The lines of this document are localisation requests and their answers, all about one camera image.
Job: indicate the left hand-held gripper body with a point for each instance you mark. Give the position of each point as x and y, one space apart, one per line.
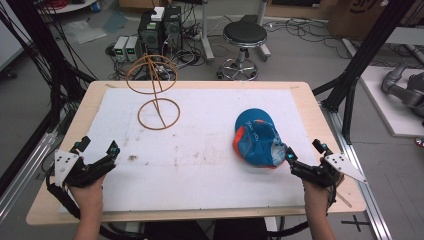
65 166

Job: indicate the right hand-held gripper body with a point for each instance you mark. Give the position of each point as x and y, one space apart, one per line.
343 165

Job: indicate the blue and orange cap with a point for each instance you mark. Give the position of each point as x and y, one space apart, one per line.
258 140

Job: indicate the person's left hand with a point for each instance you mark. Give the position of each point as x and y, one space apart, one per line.
87 198

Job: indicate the person's right hand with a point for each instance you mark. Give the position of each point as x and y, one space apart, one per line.
316 196

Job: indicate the light wooden table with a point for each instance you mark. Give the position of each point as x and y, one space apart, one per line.
326 116

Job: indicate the black tape cross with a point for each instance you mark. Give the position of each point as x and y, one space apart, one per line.
356 222

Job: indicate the white platform board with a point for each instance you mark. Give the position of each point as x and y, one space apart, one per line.
390 113

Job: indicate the white table mat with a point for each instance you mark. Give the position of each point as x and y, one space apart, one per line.
200 166

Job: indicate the grey power supply unit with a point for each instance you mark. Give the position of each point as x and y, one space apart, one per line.
132 48
120 48

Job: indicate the person's dark trousers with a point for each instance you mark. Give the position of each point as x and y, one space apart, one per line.
206 230

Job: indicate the black computer tower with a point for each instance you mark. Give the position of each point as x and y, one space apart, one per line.
150 38
172 28

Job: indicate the white stand leg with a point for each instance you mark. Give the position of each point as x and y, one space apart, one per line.
263 36
207 36

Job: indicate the black round stool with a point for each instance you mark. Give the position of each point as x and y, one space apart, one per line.
245 33

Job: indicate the brown cardboard box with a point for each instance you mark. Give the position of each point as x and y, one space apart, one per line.
363 16

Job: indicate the blue tape roll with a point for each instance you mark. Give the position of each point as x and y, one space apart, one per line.
95 6

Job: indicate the white round table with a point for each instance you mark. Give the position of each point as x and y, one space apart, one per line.
70 6

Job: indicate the white box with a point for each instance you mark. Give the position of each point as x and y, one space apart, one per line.
158 14

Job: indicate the aluminium rail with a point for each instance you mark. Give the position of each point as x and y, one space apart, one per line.
370 200
26 173

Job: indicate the black metal frame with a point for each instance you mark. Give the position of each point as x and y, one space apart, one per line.
363 56
43 56

